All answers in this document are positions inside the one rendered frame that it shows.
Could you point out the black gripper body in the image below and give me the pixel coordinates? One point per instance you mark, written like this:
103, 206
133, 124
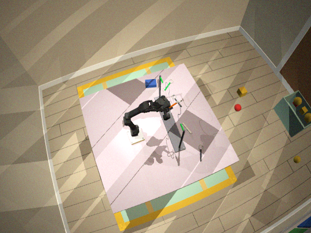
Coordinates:
166, 115

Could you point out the blue rectangular block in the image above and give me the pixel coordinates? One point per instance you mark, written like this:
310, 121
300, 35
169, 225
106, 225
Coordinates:
150, 83

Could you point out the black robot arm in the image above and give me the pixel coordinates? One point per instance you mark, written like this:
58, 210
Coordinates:
144, 107

